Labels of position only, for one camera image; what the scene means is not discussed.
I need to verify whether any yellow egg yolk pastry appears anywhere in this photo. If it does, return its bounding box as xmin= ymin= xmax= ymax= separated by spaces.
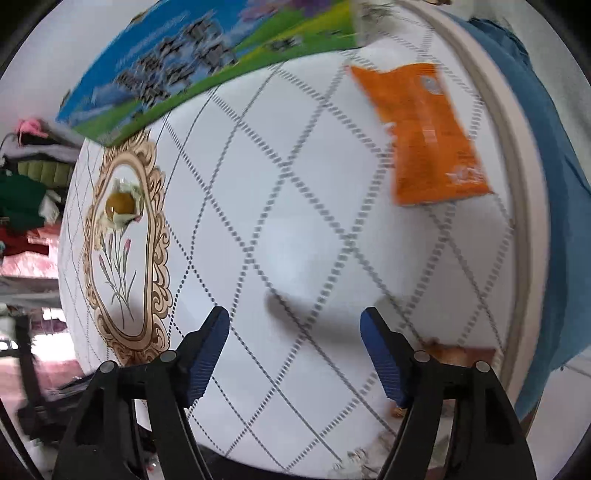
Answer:
xmin=104 ymin=179 xmax=144 ymax=230

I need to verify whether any blue bed sheet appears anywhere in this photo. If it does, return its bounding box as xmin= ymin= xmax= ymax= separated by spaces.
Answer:
xmin=452 ymin=16 xmax=590 ymax=419

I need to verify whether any white patterned quilt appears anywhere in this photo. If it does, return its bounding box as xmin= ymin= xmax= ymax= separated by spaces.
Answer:
xmin=58 ymin=1 xmax=543 ymax=478

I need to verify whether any cardboard milk box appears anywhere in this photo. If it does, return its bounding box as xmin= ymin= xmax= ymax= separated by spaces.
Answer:
xmin=56 ymin=0 xmax=362 ymax=147

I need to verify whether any clothes rack with clothes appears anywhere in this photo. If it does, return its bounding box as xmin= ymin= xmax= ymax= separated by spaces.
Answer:
xmin=1 ymin=118 xmax=82 ymax=271

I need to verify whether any brown small snack packet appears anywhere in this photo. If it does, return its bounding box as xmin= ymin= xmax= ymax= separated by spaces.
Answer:
xmin=390 ymin=339 xmax=497 ymax=419

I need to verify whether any orange snack packet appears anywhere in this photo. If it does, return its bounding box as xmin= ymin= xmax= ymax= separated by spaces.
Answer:
xmin=349 ymin=63 xmax=492 ymax=206

